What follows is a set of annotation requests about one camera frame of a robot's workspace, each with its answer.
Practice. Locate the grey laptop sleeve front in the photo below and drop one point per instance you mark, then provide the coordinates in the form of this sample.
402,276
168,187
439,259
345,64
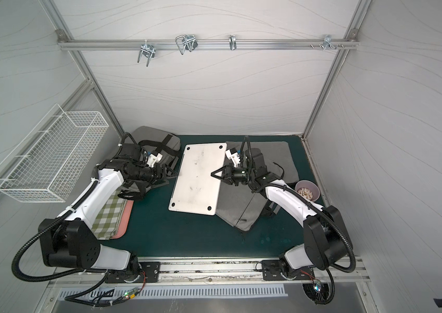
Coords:
241,208

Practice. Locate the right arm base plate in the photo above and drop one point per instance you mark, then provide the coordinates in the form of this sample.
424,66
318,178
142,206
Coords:
271,270

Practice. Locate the metal hook small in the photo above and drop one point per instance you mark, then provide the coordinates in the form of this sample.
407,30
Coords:
232,42

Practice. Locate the green table mat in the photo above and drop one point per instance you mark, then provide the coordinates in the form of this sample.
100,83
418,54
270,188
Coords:
154,231

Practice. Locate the silver laptop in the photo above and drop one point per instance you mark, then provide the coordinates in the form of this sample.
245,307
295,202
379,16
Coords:
195,190

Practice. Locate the metal hook clamp middle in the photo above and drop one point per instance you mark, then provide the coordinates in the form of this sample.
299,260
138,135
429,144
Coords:
186,43

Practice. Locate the aluminium front rail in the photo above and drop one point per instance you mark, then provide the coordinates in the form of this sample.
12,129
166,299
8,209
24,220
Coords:
215,271

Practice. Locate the aluminium crossbar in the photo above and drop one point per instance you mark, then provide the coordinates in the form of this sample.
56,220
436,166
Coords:
203,44

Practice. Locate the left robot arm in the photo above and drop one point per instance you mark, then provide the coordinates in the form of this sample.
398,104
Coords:
68,240

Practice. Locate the grey laptop bag with strap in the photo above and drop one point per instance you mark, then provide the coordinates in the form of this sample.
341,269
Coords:
149,139

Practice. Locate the pink bowl with snacks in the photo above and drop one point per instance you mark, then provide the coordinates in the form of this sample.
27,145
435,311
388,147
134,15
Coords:
308,190

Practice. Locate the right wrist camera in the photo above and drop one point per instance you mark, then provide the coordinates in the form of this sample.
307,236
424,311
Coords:
234,156

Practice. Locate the green checkered cloth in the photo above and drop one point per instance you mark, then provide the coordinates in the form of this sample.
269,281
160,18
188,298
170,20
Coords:
108,219

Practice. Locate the metal hook clamp right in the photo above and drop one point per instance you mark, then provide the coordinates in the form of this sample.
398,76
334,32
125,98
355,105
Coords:
327,44

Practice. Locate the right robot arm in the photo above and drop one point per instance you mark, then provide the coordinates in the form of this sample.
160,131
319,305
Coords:
326,242

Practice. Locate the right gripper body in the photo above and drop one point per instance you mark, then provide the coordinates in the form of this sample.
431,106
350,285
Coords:
227,174

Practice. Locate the metal hook clamp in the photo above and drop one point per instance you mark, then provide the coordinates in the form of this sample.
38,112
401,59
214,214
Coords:
186,43
147,52
327,44

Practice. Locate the grey laptop sleeve back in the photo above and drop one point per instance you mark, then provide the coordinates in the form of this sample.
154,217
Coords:
278,159

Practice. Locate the grey laptop sleeve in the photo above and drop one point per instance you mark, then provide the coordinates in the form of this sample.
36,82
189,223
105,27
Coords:
241,208
278,159

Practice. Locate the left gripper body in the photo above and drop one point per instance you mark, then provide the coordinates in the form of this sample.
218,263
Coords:
163,171

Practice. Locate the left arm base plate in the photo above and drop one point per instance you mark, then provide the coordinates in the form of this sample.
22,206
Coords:
148,271

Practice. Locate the white wire basket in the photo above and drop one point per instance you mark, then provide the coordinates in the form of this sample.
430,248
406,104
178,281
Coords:
45,166

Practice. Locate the metal hook clamp left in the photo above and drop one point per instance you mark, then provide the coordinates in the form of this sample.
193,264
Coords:
147,52

